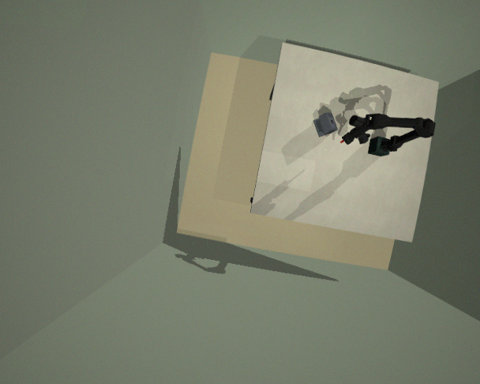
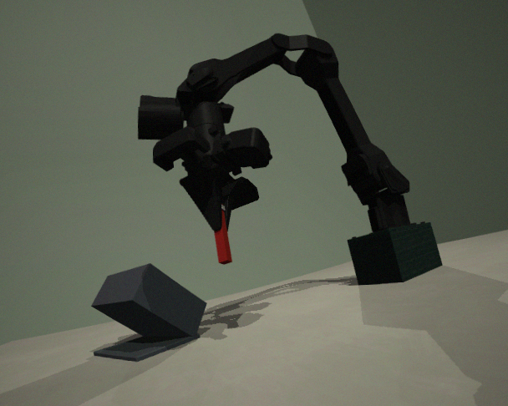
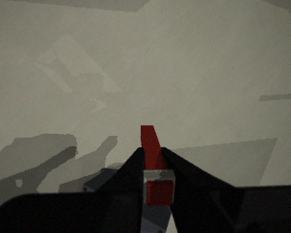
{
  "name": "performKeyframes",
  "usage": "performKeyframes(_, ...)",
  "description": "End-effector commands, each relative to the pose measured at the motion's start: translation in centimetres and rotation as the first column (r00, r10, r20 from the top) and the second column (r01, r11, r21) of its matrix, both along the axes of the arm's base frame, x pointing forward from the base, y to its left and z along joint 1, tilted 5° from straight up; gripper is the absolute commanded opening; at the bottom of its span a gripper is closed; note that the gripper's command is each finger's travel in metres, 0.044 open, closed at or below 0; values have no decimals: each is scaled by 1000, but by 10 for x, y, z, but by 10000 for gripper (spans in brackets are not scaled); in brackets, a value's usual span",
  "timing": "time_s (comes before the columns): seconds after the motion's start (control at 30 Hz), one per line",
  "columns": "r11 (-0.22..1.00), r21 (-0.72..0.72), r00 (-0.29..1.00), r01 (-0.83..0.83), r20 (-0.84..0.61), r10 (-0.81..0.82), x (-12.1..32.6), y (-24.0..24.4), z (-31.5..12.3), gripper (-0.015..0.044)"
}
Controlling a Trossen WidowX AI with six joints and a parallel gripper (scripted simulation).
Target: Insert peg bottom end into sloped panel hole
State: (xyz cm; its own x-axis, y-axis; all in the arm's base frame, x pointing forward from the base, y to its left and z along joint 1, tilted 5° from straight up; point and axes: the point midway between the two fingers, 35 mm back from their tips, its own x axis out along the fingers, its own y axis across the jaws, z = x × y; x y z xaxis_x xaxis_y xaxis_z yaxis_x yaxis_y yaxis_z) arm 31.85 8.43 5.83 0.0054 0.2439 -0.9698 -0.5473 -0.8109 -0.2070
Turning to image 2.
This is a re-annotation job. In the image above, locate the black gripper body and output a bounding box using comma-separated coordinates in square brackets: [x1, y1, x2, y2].
[153, 124, 259, 210]

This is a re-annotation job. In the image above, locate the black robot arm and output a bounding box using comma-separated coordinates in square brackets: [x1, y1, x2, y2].
[138, 33, 416, 233]

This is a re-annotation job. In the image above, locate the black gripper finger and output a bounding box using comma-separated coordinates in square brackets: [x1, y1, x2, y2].
[221, 181, 245, 231]
[179, 164, 228, 231]

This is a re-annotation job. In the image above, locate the dark grey panel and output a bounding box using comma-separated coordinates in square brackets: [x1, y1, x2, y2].
[91, 263, 207, 362]

